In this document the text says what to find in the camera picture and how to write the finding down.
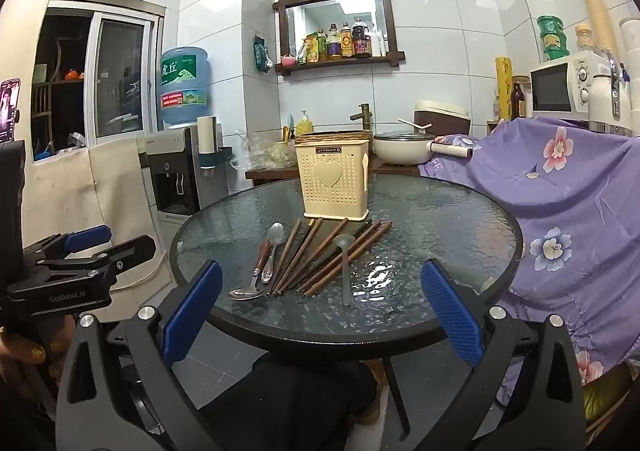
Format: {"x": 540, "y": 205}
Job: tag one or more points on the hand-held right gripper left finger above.
{"x": 192, "y": 311}

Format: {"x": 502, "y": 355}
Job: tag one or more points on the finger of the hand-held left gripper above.
{"x": 132, "y": 253}
{"x": 87, "y": 237}

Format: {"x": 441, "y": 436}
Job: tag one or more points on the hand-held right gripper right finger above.
{"x": 450, "y": 311}

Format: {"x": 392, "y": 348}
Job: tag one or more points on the steel spoon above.
{"x": 275, "y": 233}

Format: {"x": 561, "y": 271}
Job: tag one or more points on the grey plastic spoon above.
{"x": 342, "y": 241}

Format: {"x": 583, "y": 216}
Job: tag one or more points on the cream plastic utensil holder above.
{"x": 320, "y": 196}

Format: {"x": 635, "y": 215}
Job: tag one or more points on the person's left hand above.
{"x": 20, "y": 346}

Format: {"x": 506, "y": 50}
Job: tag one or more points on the beige cloth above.
{"x": 115, "y": 191}

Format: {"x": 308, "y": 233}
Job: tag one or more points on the grey water dispenser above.
{"x": 175, "y": 166}

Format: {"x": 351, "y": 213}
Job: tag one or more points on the round glass table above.
{"x": 450, "y": 211}

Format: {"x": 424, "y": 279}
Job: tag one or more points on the person's brown shoe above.
{"x": 370, "y": 411}

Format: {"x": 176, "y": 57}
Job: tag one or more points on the teal cup holder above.
{"x": 220, "y": 158}

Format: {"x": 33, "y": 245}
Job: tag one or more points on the white paper cup stack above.
{"x": 206, "y": 131}

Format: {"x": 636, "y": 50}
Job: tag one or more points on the smartphone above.
{"x": 9, "y": 106}

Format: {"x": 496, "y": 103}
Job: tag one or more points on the wooden washstand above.
{"x": 270, "y": 173}

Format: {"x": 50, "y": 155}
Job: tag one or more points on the clear plastic bag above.
{"x": 252, "y": 151}

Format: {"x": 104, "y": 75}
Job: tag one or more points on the aluminium sliding window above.
{"x": 98, "y": 76}

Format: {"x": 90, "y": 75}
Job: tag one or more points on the purple floral cloth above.
{"x": 575, "y": 206}

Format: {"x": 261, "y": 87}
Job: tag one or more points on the white frying pan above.
{"x": 400, "y": 153}

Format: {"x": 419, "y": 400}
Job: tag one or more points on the yellow green cup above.
{"x": 280, "y": 153}

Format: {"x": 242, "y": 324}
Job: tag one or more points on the blue water jug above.
{"x": 182, "y": 76}

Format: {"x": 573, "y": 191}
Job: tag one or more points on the small wooden box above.
{"x": 492, "y": 127}

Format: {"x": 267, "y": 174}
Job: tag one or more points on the white rice paddle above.
{"x": 415, "y": 125}

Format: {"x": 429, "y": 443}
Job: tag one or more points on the brown white rice cooker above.
{"x": 445, "y": 113}

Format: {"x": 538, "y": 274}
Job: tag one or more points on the blue toothbrush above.
{"x": 291, "y": 123}

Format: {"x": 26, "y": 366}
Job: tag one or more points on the brown ribbed wash basin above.
{"x": 335, "y": 133}

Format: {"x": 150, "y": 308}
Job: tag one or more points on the yellow soap pump bottle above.
{"x": 304, "y": 126}

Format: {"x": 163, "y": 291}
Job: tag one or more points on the bronze faucet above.
{"x": 364, "y": 113}

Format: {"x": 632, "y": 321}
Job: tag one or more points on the brown glass bottle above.
{"x": 518, "y": 103}

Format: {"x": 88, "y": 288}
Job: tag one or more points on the yellow plastic wrap roll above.
{"x": 503, "y": 86}

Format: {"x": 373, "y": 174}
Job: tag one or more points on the green hanging packet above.
{"x": 261, "y": 56}

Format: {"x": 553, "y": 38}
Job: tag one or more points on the white microwave oven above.
{"x": 550, "y": 88}

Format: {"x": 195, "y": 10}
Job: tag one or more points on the pink bowl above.
{"x": 288, "y": 60}

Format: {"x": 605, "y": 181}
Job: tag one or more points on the clear seasoning packet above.
{"x": 301, "y": 53}

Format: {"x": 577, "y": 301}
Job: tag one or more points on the white electric kettle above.
{"x": 600, "y": 96}

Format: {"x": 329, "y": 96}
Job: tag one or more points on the wooden framed mirror shelf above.
{"x": 283, "y": 31}

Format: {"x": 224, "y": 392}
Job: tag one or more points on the yellow seasoning packet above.
{"x": 312, "y": 48}

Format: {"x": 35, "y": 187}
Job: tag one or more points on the white squeeze bottle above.
{"x": 376, "y": 43}

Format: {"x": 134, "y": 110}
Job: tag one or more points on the green bottle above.
{"x": 322, "y": 48}

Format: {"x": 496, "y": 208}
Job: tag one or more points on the dark soy sauce bottle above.
{"x": 360, "y": 41}

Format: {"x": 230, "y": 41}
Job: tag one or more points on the orange label sauce bottle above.
{"x": 346, "y": 43}

